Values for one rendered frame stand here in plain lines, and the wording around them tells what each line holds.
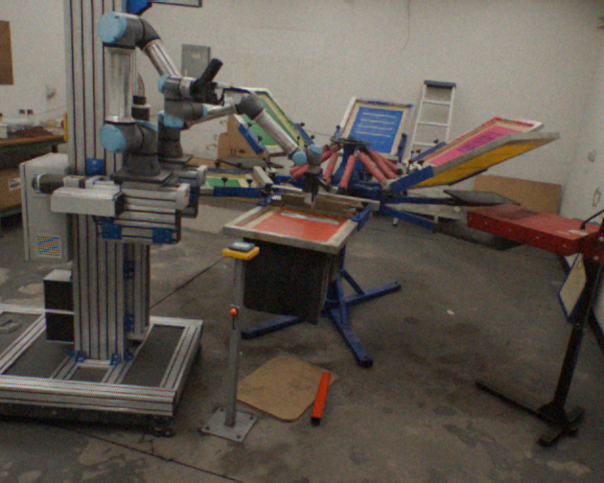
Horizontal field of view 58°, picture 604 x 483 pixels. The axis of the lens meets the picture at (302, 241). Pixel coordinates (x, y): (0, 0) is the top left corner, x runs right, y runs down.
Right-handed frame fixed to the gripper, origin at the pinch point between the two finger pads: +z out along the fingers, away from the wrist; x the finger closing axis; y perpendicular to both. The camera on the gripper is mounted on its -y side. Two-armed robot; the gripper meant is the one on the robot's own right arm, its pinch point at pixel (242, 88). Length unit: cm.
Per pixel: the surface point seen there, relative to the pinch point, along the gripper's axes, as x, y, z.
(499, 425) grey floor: -132, 151, 110
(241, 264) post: -40, 75, -13
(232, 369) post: -47, 129, -13
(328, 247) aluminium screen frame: -63, 62, 20
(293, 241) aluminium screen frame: -60, 62, 3
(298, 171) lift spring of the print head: -171, 36, -51
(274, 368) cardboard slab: -111, 152, -20
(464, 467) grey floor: -87, 157, 99
